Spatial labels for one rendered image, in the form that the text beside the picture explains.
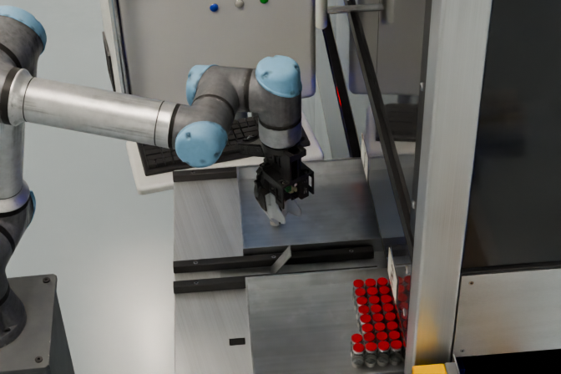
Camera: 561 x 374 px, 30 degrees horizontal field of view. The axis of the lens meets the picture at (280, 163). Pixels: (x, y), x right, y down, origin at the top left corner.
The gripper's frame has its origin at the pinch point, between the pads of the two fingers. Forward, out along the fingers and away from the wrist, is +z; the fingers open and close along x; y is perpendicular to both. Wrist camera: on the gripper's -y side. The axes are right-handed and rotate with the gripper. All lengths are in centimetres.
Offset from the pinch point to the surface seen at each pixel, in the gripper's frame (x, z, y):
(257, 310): -9.6, 14.1, 6.4
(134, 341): 0, 102, -76
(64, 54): 55, 103, -230
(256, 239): 1.7, 14.1, -9.9
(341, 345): -2.5, 14.1, 22.9
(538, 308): 14, -10, 52
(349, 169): 30.5, 13.6, -15.3
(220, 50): 27, 3, -59
